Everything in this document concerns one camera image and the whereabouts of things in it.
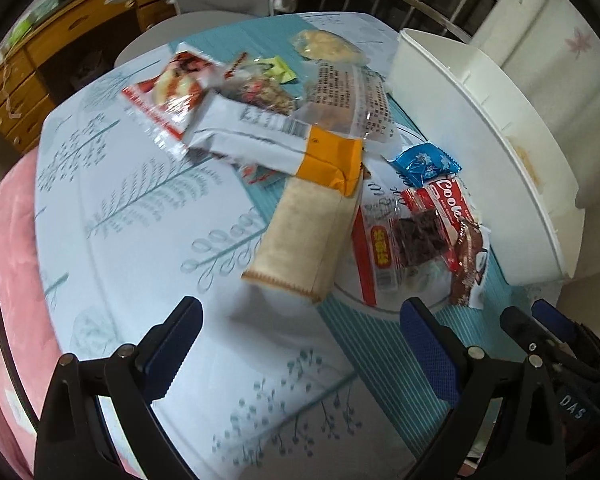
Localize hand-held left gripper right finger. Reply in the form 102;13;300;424
400;297;554;480

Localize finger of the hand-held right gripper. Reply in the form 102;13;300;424
500;304;545;366
531;298;600;380

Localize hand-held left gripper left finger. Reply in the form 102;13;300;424
34;296;204;480

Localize red packet of dark fruit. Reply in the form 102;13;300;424
351;187;468;307

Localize red brown cookie packet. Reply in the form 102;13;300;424
427;174;493;308

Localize beige long cracker packet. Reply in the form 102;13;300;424
241;175;363;306

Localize blue small snack packet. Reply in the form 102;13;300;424
387;142;462;186

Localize white plastic bin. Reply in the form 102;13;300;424
386;27;587;286

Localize white orange long packet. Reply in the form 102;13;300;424
186;95;366;196

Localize red white snack packet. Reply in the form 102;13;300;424
121;42;228;161

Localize pink sofa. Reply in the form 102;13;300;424
0;150;146;480

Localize white curtain with pink flowers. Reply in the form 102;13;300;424
472;0;600;201

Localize clear printed pastry packet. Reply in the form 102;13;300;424
285;60;401;143

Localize clear packet of nuts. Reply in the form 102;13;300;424
220;55;301;116

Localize yellow green small packet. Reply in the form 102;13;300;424
257;55;298;83

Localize round pastry in clear wrap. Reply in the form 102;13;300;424
290;29;371;67

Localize wooden desk with drawers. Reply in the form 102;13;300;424
0;0;181;156

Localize black cable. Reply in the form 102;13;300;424
0;240;41;431

